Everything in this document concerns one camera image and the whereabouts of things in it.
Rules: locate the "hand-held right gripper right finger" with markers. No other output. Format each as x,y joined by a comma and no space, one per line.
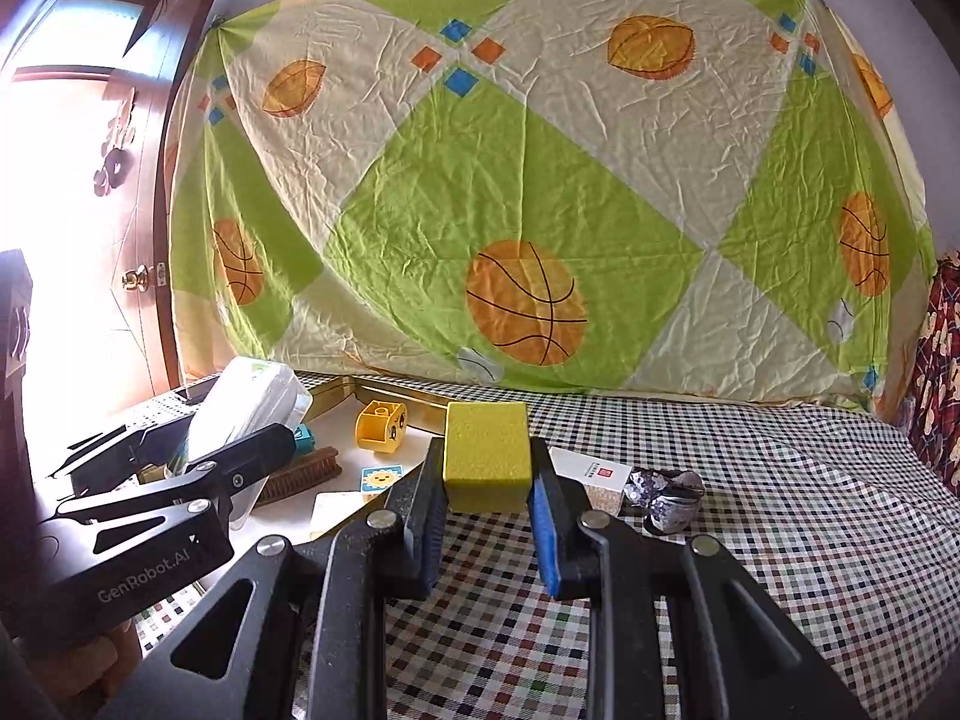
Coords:
544,536

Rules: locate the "yellow sponge block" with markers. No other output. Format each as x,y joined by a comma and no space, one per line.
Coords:
487,457

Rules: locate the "checkered tablecloth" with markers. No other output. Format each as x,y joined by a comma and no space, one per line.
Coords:
750,480

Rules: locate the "gold metal tin tray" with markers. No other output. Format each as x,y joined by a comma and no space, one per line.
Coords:
390,397

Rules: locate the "basketball print bed sheet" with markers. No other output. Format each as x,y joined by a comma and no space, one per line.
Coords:
525,187

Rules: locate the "blue bear toy block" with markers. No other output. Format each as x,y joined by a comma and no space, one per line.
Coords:
304,439

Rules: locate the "brown wooden door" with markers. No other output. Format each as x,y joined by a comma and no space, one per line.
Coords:
180,127

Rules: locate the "hanging door ornament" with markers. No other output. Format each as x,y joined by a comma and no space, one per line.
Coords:
116,146

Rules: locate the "red bear print cloth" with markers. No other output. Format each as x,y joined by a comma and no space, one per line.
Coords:
937,375

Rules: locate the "white green packet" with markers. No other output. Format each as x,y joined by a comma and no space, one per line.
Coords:
240,405

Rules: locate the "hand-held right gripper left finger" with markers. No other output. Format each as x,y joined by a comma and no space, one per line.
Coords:
427,521

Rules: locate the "crumpled silver foil wrapper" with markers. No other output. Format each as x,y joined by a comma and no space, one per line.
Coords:
664,499

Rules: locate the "brass door knob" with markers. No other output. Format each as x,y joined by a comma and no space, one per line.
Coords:
135,279

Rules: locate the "person's left hand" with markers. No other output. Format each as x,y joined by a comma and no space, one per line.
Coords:
105,652

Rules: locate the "sun print toy tile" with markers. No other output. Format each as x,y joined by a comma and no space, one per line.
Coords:
381,481

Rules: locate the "yellow face toy block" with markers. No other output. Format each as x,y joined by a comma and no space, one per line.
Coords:
381,426

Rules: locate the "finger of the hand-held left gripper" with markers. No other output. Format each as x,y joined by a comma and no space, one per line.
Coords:
240,457
112,450

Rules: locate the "white box with red label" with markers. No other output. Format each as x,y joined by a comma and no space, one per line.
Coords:
589,476

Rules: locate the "white card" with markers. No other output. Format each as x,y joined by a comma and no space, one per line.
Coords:
334,516

